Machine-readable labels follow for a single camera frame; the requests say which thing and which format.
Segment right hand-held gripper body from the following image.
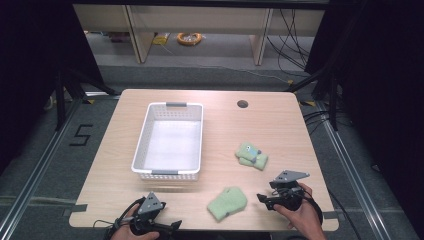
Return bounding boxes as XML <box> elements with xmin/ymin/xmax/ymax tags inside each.
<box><xmin>268</xmin><ymin>169</ymin><xmax>311</xmax><ymax>212</ymax></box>

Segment black floor cable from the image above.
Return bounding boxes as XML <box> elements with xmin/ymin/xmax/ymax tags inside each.
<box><xmin>327</xmin><ymin>189</ymin><xmax>363</xmax><ymax>240</ymax></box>

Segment black floor cables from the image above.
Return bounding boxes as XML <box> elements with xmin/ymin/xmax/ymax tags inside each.
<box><xmin>302</xmin><ymin>109</ymin><xmax>336</xmax><ymax>128</ymax></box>

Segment orange cable coil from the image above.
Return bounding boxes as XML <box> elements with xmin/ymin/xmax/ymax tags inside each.
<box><xmin>176</xmin><ymin>31</ymin><xmax>204</xmax><ymax>47</ymax></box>

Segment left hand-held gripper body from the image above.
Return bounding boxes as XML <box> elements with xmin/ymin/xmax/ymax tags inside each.
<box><xmin>129</xmin><ymin>191</ymin><xmax>167</xmax><ymax>236</ymax></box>

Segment green sock with face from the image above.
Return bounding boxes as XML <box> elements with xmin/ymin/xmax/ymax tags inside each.
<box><xmin>235</xmin><ymin>141</ymin><xmax>269</xmax><ymax>171</ymax></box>

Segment person's right hand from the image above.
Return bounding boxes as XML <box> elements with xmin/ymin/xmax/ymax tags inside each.
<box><xmin>273</xmin><ymin>182</ymin><xmax>326</xmax><ymax>240</ymax></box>

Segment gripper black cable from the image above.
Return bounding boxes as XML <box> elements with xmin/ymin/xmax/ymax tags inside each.
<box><xmin>92</xmin><ymin>197</ymin><xmax>147</xmax><ymax>240</ymax></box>
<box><xmin>301</xmin><ymin>195</ymin><xmax>324</xmax><ymax>225</ymax></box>

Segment black metal stand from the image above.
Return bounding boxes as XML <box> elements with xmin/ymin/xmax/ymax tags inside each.
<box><xmin>285</xmin><ymin>65</ymin><xmax>340</xmax><ymax>132</ymax></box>
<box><xmin>54</xmin><ymin>65</ymin><xmax>120</xmax><ymax>132</ymax></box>

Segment white plastic basket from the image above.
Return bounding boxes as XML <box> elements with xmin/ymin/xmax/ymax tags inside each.
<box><xmin>130</xmin><ymin>101</ymin><xmax>204</xmax><ymax>182</ymax></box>

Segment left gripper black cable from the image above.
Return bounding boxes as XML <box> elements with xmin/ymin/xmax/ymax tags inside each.
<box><xmin>92</xmin><ymin>197</ymin><xmax>147</xmax><ymax>240</ymax></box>

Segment hanging black cables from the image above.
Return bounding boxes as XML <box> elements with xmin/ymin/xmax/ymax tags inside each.
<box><xmin>265</xmin><ymin>8</ymin><xmax>312</xmax><ymax>72</ymax></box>

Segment thin white floor cable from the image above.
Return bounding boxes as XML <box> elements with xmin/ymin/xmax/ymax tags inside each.
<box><xmin>159</xmin><ymin>43</ymin><xmax>295</xmax><ymax>85</ymax></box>

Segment beige wooden desk frame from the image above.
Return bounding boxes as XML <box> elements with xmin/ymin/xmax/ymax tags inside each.
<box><xmin>73</xmin><ymin>3</ymin><xmax>326</xmax><ymax>66</ymax></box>

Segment yellow packet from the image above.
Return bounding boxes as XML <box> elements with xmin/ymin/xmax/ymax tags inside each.
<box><xmin>152</xmin><ymin>32</ymin><xmax>171</xmax><ymax>46</ymax></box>

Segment dark curtain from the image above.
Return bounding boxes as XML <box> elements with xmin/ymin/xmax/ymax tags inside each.
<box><xmin>304</xmin><ymin>0</ymin><xmax>424</xmax><ymax>231</ymax></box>
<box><xmin>0</xmin><ymin>0</ymin><xmax>105</xmax><ymax>174</ymax></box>

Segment person's left hand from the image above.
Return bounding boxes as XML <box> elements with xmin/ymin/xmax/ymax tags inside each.
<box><xmin>110</xmin><ymin>203</ymin><xmax>160</xmax><ymax>240</ymax></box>

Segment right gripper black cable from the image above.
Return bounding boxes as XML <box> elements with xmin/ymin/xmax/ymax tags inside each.
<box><xmin>301</xmin><ymin>195</ymin><xmax>324</xmax><ymax>225</ymax></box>

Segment aluminium floor rail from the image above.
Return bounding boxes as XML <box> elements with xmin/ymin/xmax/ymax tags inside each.
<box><xmin>0</xmin><ymin>98</ymin><xmax>84</xmax><ymax>236</ymax></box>
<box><xmin>315</xmin><ymin>99</ymin><xmax>392</xmax><ymax>240</ymax></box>

